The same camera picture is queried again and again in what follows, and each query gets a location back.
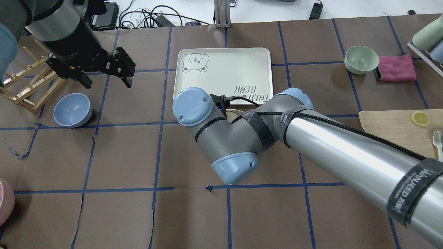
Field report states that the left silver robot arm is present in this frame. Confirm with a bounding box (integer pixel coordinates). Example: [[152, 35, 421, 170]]
[[0, 0, 136, 89]]

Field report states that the aluminium frame post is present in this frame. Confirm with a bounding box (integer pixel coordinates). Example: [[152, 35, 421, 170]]
[[214, 0, 232, 28]]

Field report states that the white plastic fork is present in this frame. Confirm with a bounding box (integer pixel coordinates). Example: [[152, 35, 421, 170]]
[[433, 131, 443, 162]]

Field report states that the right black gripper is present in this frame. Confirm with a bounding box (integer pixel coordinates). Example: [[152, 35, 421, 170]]
[[210, 94, 230, 116]]

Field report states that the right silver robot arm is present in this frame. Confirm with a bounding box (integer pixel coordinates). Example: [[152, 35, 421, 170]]
[[173, 87, 443, 248]]

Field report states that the white wire mug rack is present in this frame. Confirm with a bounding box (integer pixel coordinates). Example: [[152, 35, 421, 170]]
[[407, 41, 443, 77]]

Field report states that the wooden dish rack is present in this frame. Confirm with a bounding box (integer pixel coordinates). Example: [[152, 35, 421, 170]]
[[0, 39, 66, 114]]

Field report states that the cream bear tray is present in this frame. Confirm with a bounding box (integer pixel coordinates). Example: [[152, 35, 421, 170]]
[[173, 47, 274, 104]]

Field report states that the lemon half slice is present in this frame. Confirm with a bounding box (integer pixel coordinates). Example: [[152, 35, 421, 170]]
[[410, 111, 431, 127]]

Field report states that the cream round plate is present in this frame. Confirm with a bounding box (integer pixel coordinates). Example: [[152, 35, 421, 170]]
[[226, 109, 244, 123]]

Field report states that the pink cloth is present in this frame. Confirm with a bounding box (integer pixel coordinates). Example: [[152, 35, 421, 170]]
[[374, 54, 417, 82]]

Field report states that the wooden cutting board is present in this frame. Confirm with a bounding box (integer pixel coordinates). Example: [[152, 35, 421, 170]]
[[359, 109, 443, 159]]

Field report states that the pink bowl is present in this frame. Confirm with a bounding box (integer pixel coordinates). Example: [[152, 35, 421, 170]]
[[0, 178, 15, 226]]

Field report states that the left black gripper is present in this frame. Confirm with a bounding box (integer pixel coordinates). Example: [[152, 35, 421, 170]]
[[46, 47, 136, 89]]

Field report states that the blue mug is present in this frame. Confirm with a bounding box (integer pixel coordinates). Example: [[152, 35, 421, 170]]
[[430, 40, 443, 64]]

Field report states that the blue bowl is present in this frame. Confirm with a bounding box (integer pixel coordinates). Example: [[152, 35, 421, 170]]
[[53, 93, 93, 128]]

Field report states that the black power adapter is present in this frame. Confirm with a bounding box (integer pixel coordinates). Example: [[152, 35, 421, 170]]
[[309, 2, 323, 20]]

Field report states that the green mug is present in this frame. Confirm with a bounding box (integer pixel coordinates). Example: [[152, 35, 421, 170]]
[[412, 15, 443, 50]]

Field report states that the green bowl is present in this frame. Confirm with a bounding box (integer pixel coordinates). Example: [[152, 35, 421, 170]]
[[344, 45, 379, 75]]

